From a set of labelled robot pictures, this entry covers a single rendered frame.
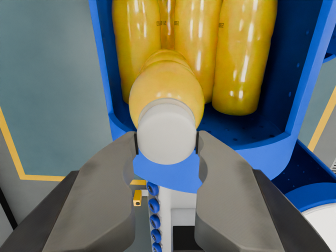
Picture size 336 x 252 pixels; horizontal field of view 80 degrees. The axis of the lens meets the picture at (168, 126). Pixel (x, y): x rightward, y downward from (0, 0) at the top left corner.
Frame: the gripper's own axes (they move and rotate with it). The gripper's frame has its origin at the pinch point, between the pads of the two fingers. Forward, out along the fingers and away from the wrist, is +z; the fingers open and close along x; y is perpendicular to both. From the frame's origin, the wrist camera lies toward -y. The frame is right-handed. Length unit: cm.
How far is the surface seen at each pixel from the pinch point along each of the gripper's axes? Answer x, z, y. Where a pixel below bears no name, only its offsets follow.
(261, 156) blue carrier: 9.7, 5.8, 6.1
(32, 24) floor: -85, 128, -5
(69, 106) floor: -76, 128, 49
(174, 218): 1, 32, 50
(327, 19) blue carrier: 13.4, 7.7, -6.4
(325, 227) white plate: 42, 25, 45
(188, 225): 5, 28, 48
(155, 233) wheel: -6, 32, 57
